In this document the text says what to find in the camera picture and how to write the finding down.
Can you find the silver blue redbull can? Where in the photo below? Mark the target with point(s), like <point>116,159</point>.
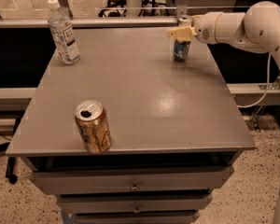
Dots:
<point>181,49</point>

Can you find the bottom grey drawer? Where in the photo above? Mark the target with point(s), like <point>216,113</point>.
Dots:
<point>178,217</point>

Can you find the top grey drawer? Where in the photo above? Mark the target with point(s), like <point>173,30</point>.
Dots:
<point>124,181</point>

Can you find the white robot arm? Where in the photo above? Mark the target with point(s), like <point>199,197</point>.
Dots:
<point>252,196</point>

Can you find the metal window rail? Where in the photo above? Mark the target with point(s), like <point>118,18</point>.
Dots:
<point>153,21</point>

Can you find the gold soda can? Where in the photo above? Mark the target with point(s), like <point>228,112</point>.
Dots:
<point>92,123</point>

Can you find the grey drawer cabinet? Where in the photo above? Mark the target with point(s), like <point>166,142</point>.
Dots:
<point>161,113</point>

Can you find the middle grey drawer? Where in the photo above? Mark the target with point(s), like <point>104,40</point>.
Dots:
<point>137,203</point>

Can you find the grey drawer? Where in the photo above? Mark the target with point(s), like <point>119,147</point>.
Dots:
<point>178,217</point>
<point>137,203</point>
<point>124,181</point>

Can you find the black office chair base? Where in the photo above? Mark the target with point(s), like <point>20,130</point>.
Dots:
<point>114,8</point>

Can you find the clear plastic water bottle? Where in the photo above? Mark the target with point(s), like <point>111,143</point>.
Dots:
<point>62,33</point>

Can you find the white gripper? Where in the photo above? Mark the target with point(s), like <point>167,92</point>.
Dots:
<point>205,27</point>

